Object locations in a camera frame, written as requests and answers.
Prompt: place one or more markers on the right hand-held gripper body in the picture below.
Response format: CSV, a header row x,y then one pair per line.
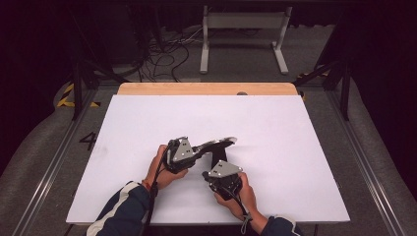
x,y
224,170

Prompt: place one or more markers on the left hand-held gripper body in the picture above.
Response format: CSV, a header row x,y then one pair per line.
x,y
182,152

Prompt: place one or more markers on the oval silver photo frame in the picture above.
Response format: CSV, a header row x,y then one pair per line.
x,y
223,141

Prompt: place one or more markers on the person's left hand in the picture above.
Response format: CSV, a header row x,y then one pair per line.
x,y
167,179

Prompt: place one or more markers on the person's right hand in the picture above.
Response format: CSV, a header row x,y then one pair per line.
x,y
250,198

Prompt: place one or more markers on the dark round table grommet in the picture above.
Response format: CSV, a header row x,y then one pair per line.
x,y
242,93

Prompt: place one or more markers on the black metal stand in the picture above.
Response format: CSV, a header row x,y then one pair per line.
x,y
344,95
77,91

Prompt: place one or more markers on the yellow black floor tape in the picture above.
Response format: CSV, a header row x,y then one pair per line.
x,y
65,98

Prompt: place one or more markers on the white metal stand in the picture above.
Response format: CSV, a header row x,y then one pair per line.
x,y
244,20

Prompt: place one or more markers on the aluminium floor rail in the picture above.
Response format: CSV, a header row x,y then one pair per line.
x,y
370,170
54,167

